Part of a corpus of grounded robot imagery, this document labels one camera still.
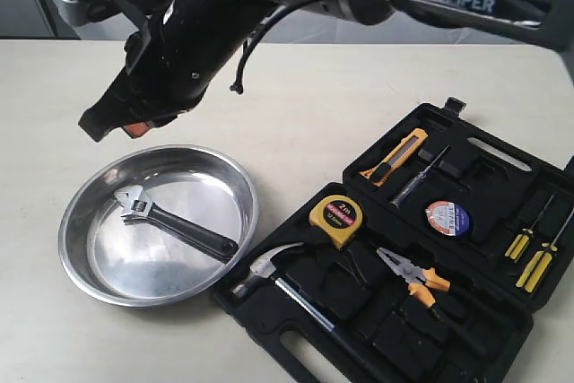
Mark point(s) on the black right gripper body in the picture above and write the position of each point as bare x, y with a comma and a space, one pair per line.
191, 41

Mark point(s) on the adjustable wrench black handle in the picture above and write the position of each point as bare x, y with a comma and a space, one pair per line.
137, 206

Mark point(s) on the black plastic tool case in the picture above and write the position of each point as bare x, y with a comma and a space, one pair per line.
476, 329

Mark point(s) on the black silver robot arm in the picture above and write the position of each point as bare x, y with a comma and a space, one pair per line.
543, 23

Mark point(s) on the white wrinkled backdrop curtain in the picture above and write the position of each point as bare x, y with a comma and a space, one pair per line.
41, 19

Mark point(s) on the round stainless steel pan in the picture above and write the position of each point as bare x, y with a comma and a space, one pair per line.
137, 265

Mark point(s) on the yellow tape measure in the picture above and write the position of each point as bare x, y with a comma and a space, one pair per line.
338, 216

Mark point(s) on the yellow utility knife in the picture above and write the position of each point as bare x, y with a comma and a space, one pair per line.
396, 158

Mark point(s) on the clear test pen screwdriver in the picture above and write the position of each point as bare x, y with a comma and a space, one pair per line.
417, 180

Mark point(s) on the electrical tape roll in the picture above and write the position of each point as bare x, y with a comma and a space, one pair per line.
448, 218

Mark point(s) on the yellow black screwdriver left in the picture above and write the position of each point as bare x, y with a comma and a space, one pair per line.
521, 241

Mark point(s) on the yellow black screwdriver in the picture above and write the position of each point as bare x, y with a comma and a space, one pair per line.
538, 265
521, 241

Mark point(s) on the yellow black screwdriver right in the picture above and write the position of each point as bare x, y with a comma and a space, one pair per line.
538, 265

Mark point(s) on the claw hammer black handle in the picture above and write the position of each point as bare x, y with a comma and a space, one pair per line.
262, 268

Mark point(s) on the orange handled combination pliers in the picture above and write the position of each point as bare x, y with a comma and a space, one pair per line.
420, 280

